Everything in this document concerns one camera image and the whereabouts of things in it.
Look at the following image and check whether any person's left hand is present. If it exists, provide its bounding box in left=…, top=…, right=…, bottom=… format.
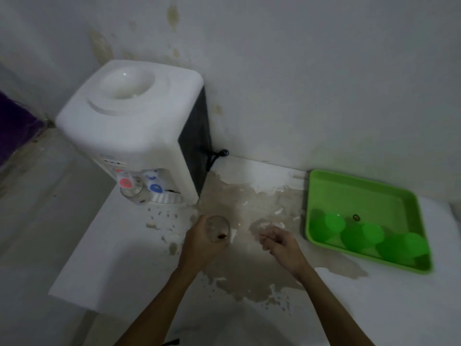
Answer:
left=178, top=214, right=231, bottom=273

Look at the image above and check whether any person's right hand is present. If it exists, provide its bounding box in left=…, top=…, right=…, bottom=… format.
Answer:
left=259, top=226, right=311, bottom=280

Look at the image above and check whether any clear drinking glass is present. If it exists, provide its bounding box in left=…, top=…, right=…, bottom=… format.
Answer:
left=205, top=215, right=231, bottom=244

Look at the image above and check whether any person's right forearm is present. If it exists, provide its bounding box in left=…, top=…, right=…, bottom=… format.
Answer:
left=295, top=266, right=375, bottom=346

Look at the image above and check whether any person's left forearm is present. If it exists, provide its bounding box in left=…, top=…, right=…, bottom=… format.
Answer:
left=115, top=265, right=198, bottom=346

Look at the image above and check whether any green plastic cup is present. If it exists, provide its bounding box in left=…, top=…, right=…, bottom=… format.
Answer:
left=376, top=232, right=431, bottom=260
left=309, top=209, right=346, bottom=246
left=340, top=223, right=385, bottom=252

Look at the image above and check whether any clear glass under tap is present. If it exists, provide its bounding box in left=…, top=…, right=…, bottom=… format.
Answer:
left=120, top=184, right=149, bottom=205

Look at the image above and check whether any green plastic tray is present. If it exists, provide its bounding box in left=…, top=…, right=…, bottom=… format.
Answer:
left=305, top=169, right=433, bottom=275

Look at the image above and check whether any white water dispenser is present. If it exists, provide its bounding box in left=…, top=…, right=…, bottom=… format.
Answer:
left=55, top=60, right=213, bottom=206

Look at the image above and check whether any purple cloth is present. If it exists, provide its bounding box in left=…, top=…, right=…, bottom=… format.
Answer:
left=0, top=89, right=45, bottom=168

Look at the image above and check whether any black power cable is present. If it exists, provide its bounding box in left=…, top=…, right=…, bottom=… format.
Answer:
left=205, top=149, right=230, bottom=172

